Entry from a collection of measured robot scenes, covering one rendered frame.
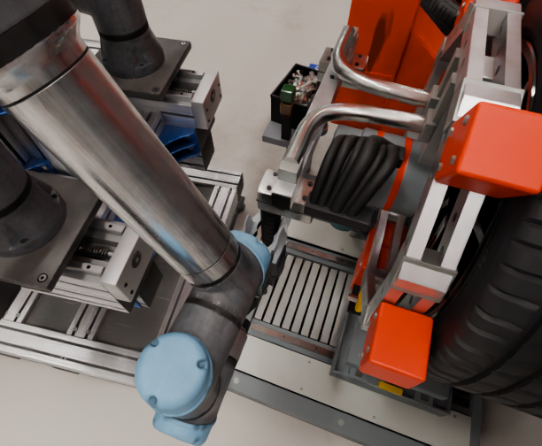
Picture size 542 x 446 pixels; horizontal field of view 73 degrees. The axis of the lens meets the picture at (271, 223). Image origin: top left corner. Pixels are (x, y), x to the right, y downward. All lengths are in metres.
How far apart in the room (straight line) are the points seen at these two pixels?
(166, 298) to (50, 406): 0.55
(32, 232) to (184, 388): 0.44
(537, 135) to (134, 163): 0.35
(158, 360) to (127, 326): 0.91
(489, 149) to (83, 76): 0.34
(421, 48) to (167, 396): 0.99
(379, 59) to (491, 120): 0.76
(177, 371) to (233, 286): 0.11
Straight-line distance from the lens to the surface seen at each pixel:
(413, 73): 1.16
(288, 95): 1.18
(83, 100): 0.30
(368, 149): 0.48
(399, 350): 0.54
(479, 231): 0.61
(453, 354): 0.54
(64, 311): 1.42
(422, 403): 1.31
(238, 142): 1.95
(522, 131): 0.40
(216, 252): 0.39
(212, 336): 0.42
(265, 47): 2.60
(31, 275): 0.74
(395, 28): 1.08
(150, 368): 0.40
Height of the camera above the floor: 1.39
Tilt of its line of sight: 58 degrees down
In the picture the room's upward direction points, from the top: straight up
